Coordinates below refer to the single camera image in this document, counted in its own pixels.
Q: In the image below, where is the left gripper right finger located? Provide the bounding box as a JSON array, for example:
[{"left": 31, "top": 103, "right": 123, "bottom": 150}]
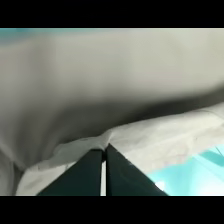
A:
[{"left": 105, "top": 143, "right": 168, "bottom": 197}]

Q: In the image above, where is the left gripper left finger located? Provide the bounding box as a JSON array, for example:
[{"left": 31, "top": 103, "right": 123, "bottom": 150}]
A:
[{"left": 36, "top": 148, "right": 103, "bottom": 197}]

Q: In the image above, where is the brown T-shirt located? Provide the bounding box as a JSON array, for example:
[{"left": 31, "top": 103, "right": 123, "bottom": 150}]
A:
[{"left": 0, "top": 27, "right": 224, "bottom": 197}]

